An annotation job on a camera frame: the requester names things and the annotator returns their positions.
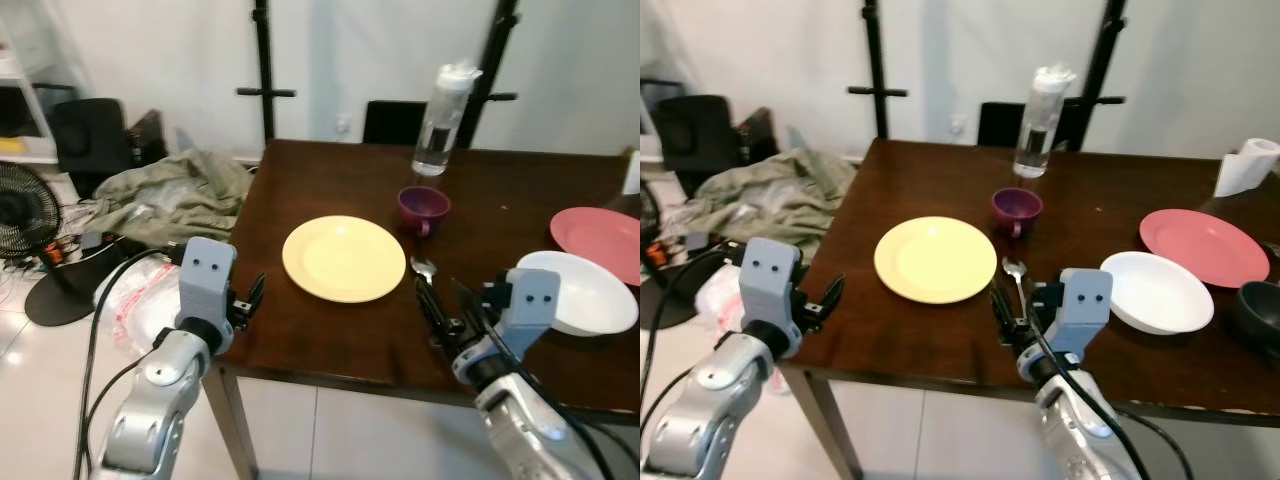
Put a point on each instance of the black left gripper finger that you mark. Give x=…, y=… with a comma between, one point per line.
x=832, y=291
x=257, y=290

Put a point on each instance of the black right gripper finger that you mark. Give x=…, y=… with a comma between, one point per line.
x=432, y=312
x=1006, y=310
x=470, y=305
x=1033, y=298

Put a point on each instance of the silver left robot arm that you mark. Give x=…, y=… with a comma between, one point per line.
x=160, y=400
x=720, y=400

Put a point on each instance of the metal spoon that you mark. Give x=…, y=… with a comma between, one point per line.
x=1014, y=268
x=423, y=267

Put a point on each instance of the yellow plate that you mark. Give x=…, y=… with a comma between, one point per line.
x=343, y=258
x=935, y=260

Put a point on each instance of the dark brown wooden table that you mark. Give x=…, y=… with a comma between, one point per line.
x=330, y=340
x=920, y=340

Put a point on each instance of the clear plastic bag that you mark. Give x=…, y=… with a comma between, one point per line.
x=718, y=300
x=140, y=300

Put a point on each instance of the purple cup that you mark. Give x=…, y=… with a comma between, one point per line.
x=1017, y=206
x=424, y=205

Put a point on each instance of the olive green cloth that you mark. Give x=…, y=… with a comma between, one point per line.
x=180, y=195
x=770, y=195

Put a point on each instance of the white bowl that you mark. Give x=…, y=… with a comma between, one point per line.
x=1160, y=292
x=585, y=295

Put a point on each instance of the pink plate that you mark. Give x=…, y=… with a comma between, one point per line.
x=600, y=240
x=1200, y=245

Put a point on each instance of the clear plastic water bottle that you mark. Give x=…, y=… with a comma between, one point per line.
x=1040, y=125
x=440, y=125

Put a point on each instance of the black dining chair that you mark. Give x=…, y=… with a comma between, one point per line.
x=1000, y=124
x=390, y=122

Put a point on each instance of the black office chair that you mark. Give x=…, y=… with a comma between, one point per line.
x=90, y=135
x=695, y=130

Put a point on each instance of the black bowl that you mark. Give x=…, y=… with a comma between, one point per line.
x=1260, y=312

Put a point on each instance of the black floor fan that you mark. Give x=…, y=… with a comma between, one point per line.
x=20, y=210

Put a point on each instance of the upright black stand pole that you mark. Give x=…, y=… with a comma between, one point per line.
x=876, y=50
x=264, y=50

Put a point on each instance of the white paper towel roll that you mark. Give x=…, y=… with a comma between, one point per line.
x=1248, y=168

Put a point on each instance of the slanted black stand pole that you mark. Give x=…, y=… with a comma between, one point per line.
x=500, y=40
x=1108, y=40

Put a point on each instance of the white shelf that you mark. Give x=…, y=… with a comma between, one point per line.
x=20, y=70

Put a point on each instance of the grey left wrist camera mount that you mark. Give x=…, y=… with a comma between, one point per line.
x=770, y=275
x=205, y=275

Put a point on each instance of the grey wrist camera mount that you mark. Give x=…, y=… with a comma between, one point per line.
x=1085, y=305
x=770, y=275
x=205, y=275
x=530, y=305

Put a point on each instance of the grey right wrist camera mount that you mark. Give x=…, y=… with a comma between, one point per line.
x=1085, y=305
x=530, y=305

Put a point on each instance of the white wall socket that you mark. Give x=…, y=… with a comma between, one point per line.
x=342, y=125
x=957, y=125

